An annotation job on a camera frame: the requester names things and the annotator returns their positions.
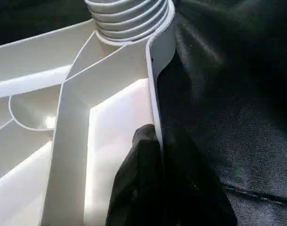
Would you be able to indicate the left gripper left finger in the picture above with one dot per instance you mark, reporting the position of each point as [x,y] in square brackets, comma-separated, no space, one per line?
[136,188]

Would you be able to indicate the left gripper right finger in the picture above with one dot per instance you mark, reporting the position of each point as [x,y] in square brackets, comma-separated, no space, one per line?
[195,193]

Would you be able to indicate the white plastic table top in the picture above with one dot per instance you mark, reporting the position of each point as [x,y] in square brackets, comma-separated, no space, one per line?
[86,103]

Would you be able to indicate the white plastic table leg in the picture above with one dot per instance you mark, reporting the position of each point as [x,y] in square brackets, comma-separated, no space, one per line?
[129,19]

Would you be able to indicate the black work mat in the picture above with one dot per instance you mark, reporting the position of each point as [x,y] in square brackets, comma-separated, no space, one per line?
[228,103]

